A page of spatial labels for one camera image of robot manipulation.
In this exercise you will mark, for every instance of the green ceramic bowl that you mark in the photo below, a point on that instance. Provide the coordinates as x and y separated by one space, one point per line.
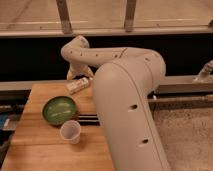
59 110

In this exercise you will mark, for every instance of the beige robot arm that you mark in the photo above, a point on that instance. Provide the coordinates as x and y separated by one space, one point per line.
122 79

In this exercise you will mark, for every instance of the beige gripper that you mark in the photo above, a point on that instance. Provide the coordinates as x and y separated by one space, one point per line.
77 69

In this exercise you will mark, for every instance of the metal fitting at right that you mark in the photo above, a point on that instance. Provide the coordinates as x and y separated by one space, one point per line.
204 72

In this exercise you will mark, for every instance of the black rectangular bar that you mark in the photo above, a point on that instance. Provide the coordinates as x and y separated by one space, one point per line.
88 119

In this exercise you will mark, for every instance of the translucent plastic cup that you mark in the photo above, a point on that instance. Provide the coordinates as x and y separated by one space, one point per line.
71 131

